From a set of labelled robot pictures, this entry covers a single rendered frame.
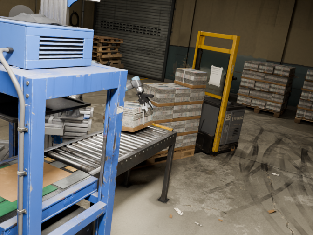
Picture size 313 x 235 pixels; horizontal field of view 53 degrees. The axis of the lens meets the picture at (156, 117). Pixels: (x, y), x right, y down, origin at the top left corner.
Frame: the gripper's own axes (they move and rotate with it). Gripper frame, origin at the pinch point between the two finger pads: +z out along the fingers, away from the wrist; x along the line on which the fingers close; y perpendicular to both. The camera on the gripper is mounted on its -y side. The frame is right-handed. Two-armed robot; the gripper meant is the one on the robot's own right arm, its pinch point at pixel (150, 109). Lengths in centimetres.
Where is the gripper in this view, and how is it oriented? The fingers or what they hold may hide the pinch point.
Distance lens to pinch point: 304.9
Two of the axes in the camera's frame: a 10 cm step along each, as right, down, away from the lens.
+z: 3.8, 9.2, -0.1
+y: -7.8, 3.3, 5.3
